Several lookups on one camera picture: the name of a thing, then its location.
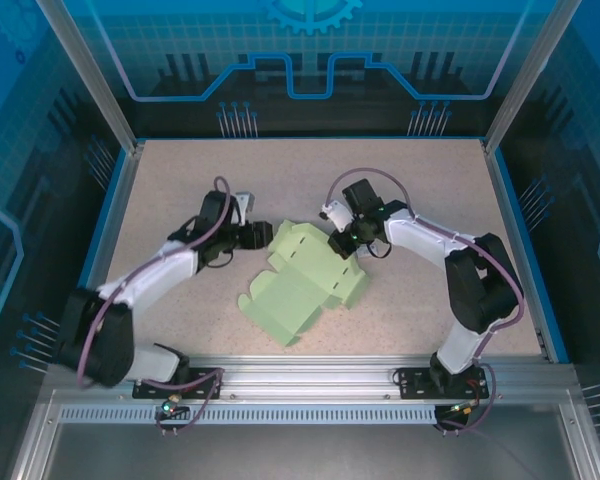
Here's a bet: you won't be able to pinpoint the light green paper box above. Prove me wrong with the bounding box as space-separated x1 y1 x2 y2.
237 218 374 348

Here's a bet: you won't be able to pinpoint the blue table edge strip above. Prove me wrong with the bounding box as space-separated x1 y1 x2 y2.
53 147 132 364

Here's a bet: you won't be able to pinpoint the grey metal sheet panel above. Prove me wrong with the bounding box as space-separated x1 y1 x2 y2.
44 424 579 480

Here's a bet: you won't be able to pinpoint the aluminium table side rail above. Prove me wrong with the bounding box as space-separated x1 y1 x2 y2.
481 139 555 364
62 142 146 364

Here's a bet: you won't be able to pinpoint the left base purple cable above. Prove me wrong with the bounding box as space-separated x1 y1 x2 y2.
142 368 227 437

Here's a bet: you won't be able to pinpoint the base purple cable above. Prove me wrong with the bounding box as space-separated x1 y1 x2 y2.
142 368 227 437
437 362 497 436

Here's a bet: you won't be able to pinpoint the slotted grey cable duct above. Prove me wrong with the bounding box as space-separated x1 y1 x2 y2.
58 404 549 425

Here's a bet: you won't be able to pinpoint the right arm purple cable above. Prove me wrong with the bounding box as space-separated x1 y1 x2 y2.
327 167 526 361

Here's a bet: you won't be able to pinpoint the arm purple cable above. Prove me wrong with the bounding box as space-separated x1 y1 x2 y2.
327 167 526 361
77 175 232 389

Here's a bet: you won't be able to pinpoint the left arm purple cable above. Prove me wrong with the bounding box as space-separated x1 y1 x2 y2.
77 175 232 389

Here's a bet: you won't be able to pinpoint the aluminium frame post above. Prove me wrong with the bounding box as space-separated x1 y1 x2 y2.
481 0 585 154
33 0 147 154

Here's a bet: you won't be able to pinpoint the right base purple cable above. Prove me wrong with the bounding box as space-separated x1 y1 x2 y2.
437 362 497 436

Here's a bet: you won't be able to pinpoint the cable connector with orange wires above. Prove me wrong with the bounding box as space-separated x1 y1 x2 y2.
447 399 481 417

